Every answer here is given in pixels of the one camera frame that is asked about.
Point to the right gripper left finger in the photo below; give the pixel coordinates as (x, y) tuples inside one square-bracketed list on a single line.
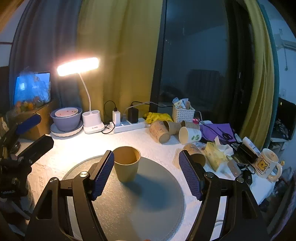
[(51, 219)]

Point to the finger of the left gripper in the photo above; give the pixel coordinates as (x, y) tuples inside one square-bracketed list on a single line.
[(28, 124), (35, 150)]

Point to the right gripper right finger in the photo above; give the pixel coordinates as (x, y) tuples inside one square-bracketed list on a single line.
[(242, 217)]

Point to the plain brown paper cup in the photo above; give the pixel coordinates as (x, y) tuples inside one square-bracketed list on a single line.
[(126, 161)]

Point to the brown patterned cup front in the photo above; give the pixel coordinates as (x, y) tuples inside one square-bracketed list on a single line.
[(195, 154)]

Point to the white green paper cup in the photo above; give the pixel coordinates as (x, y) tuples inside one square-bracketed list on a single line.
[(189, 135)]

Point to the brown paper cup behind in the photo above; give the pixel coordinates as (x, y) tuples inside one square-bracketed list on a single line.
[(172, 127)]

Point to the patterned brown paper cup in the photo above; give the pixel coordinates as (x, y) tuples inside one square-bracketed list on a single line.
[(159, 132)]

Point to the white patterned small bowl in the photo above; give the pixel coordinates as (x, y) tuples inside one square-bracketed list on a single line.
[(65, 112)]

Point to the purple bowl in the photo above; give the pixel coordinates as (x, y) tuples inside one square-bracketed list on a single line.
[(67, 123)]

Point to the white desk lamp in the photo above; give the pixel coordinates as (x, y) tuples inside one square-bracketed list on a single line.
[(92, 122)]

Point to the white bear mug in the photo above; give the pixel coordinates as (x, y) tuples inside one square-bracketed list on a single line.
[(268, 166)]

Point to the yellow tissue pack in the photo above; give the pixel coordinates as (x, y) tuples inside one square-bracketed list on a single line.
[(215, 157)]

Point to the white charger plug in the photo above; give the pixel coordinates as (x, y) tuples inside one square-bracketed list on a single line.
[(116, 117)]

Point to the white power strip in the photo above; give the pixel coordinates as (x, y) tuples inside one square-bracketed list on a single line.
[(127, 126)]

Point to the round grey placemat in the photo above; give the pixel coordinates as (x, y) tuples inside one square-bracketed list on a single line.
[(150, 207)]

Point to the purple cloth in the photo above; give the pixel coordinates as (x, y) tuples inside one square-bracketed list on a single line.
[(223, 131)]

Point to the black power adapter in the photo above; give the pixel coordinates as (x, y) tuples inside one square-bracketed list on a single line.
[(133, 115)]

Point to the black monitor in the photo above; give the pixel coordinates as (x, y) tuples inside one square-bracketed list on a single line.
[(284, 125)]

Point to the yellow cloth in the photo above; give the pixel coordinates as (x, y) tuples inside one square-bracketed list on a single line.
[(152, 117)]

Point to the yellow green curtain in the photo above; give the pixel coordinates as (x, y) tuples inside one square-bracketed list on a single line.
[(215, 53)]

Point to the white woven basket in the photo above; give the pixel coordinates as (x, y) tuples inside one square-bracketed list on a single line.
[(181, 114)]

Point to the white air conditioner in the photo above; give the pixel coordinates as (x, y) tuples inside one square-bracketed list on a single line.
[(288, 44)]

